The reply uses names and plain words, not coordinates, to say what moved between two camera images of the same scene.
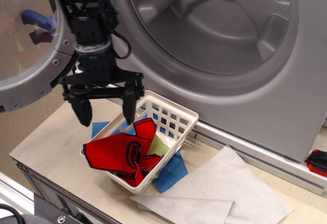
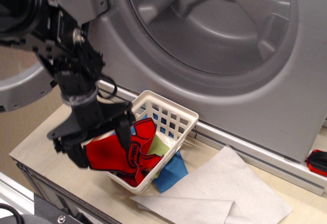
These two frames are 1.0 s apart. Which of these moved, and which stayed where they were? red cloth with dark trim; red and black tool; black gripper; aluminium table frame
Moved: black gripper
Stayed: aluminium table frame; red and black tool; red cloth with dark trim
